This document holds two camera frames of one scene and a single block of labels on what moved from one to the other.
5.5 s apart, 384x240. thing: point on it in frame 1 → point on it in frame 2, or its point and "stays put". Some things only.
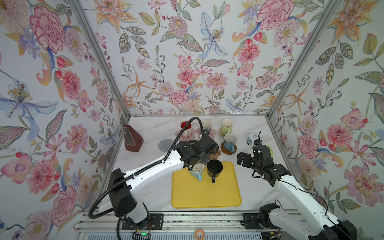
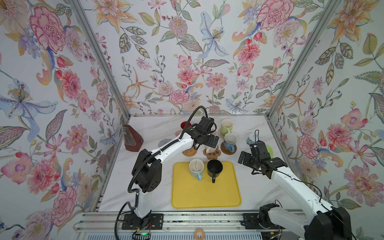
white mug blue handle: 230,139 stays put
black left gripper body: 204,158 → 207,140
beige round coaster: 219,133 stays put
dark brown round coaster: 227,151 stays put
